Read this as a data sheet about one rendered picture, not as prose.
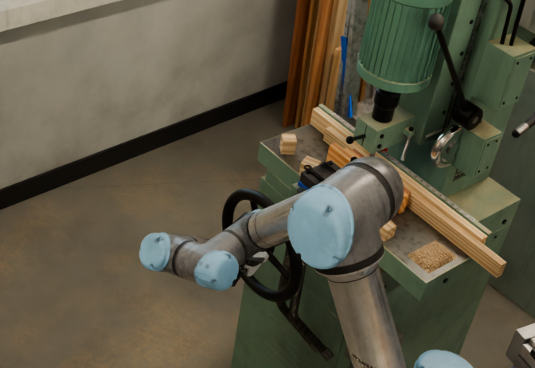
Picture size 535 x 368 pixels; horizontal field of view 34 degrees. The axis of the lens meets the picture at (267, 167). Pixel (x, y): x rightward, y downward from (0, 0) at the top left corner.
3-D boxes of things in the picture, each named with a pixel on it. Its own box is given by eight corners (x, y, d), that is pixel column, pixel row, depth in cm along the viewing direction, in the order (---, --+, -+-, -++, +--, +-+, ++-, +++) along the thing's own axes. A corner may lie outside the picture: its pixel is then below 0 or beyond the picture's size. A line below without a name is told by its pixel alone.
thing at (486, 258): (322, 140, 230) (325, 127, 227) (328, 138, 231) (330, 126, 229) (496, 278, 196) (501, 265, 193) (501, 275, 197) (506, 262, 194)
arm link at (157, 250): (160, 277, 165) (130, 265, 170) (199, 279, 173) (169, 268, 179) (170, 236, 165) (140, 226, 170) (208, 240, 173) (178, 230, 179)
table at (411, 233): (227, 170, 224) (229, 151, 221) (314, 137, 241) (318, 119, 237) (391, 319, 190) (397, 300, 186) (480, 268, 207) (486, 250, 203)
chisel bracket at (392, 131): (350, 144, 215) (357, 116, 210) (389, 129, 223) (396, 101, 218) (371, 160, 211) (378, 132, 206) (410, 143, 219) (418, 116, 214)
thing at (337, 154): (324, 166, 221) (329, 144, 216) (329, 164, 222) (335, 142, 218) (388, 218, 208) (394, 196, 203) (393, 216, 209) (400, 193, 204)
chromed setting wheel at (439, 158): (422, 170, 215) (434, 129, 208) (454, 155, 222) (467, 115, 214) (431, 176, 213) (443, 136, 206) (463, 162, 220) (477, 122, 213)
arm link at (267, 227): (408, 127, 144) (241, 204, 180) (371, 153, 136) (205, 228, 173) (442, 187, 144) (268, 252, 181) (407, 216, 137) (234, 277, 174)
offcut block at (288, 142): (280, 154, 223) (283, 140, 220) (279, 146, 225) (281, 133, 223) (294, 154, 223) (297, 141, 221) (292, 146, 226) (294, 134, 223)
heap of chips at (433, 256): (406, 255, 198) (408, 249, 197) (435, 240, 204) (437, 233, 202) (428, 273, 194) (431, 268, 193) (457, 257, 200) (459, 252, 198)
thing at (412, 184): (309, 123, 235) (312, 108, 232) (314, 121, 236) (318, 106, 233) (476, 255, 201) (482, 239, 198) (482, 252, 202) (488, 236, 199)
